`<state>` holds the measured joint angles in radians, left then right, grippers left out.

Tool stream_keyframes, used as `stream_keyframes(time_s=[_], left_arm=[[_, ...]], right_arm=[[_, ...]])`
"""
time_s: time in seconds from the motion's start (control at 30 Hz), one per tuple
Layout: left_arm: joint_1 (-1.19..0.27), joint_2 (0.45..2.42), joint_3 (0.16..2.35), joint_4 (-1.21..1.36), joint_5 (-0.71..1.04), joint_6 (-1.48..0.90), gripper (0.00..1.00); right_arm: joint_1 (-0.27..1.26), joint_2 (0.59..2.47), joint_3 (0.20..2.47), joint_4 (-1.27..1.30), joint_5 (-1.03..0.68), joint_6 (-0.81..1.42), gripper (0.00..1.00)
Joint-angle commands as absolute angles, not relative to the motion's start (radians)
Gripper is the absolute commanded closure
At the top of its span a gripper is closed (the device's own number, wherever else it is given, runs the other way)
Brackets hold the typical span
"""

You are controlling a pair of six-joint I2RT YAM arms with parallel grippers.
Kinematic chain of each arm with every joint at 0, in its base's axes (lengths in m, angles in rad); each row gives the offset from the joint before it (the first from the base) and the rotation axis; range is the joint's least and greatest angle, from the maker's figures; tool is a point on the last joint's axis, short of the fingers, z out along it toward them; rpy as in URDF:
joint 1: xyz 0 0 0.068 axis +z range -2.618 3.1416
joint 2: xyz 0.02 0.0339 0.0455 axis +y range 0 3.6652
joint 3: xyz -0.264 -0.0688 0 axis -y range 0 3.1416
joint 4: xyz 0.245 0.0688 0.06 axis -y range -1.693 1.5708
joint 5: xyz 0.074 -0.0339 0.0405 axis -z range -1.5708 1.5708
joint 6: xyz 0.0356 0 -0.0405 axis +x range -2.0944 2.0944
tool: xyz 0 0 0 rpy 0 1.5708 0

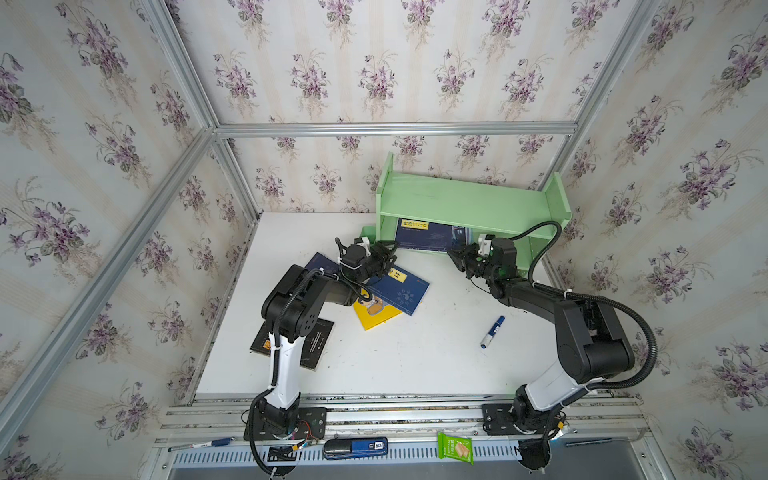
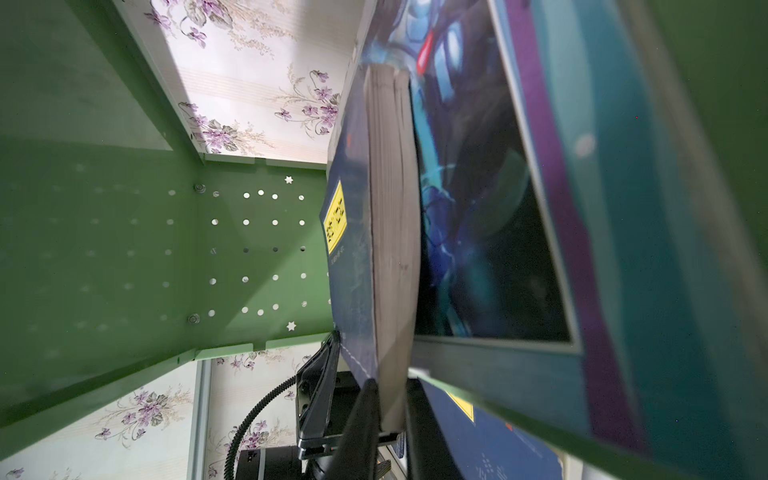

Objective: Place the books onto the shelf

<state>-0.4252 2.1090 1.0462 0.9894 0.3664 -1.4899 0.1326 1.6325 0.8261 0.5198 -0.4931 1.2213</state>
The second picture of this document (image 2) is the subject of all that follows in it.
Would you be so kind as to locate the green wooden bookshelf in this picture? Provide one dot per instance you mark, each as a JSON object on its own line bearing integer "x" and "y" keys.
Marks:
{"x": 164, "y": 165}

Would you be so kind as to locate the dark blue thick book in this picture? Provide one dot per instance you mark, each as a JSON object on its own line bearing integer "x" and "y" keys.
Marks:
{"x": 370, "y": 220}

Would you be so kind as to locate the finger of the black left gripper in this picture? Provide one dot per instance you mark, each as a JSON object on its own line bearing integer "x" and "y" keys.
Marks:
{"x": 316, "y": 382}

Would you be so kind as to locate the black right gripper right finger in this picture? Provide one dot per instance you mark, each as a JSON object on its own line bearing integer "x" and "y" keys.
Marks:
{"x": 428, "y": 455}

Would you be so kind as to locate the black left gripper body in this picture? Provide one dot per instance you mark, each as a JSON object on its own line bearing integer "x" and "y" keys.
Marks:
{"x": 256, "y": 460}

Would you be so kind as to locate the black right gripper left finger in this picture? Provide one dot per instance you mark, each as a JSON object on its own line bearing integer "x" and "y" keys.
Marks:
{"x": 359, "y": 422}

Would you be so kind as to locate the sci-fi cover magazine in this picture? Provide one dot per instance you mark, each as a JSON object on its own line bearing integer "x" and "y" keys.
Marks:
{"x": 585, "y": 269}

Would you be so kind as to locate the blue book yellow label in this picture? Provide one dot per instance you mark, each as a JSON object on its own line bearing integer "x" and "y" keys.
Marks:
{"x": 485, "y": 447}

